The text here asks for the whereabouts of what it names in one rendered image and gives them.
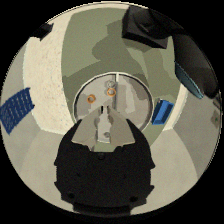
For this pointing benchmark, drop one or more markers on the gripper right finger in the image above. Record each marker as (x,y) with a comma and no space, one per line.
(124,133)

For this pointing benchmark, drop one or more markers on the blue crate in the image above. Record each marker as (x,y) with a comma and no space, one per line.
(163,114)

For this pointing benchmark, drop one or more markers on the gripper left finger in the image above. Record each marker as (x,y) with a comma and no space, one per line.
(81,133)

